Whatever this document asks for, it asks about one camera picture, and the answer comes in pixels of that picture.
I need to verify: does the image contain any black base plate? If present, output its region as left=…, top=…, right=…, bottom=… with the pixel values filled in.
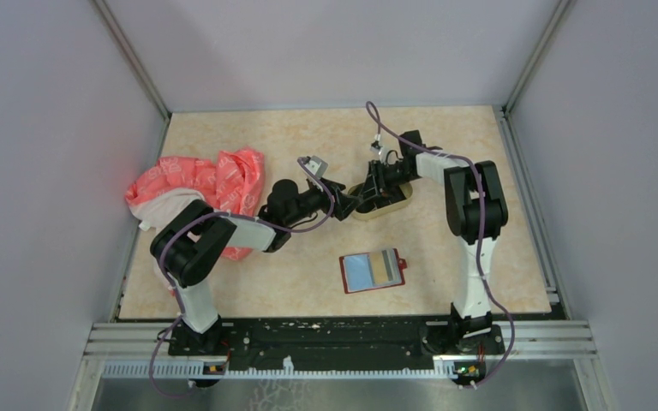
left=168, top=315, right=505, bottom=372

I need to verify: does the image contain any beige oval tray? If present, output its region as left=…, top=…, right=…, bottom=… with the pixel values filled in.
left=350, top=182, right=414, bottom=221

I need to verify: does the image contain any pink white cloth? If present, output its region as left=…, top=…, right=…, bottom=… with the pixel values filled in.
left=124, top=146, right=266, bottom=231

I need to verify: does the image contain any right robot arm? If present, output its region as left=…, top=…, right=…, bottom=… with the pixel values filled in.
left=350, top=130, right=509, bottom=353

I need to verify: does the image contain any red card holder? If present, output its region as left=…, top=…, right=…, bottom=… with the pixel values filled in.
left=338, top=248, right=408, bottom=295

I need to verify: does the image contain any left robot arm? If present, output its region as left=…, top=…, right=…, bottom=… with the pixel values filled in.
left=150, top=178, right=361, bottom=354

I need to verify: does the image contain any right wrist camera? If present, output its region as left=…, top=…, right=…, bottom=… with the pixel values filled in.
left=370, top=134, right=392, bottom=164

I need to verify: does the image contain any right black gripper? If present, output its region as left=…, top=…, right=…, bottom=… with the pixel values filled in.
left=359, top=160, right=417, bottom=206

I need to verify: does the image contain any gold credit card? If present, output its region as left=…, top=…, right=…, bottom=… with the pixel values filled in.
left=368, top=251, right=388, bottom=286

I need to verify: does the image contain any aluminium frame rail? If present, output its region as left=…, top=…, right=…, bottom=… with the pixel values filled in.
left=84, top=318, right=597, bottom=380

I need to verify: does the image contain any white striped credit card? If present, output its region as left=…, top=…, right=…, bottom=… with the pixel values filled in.
left=380, top=248, right=402, bottom=283

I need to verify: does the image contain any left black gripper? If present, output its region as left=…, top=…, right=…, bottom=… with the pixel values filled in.
left=284, top=176, right=362, bottom=226

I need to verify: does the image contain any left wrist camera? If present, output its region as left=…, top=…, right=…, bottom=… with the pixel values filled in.
left=298, top=156, right=328, bottom=180

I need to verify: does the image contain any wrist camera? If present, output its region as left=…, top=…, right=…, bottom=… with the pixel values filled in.
left=370, top=134, right=392, bottom=164
left=298, top=156, right=328, bottom=180

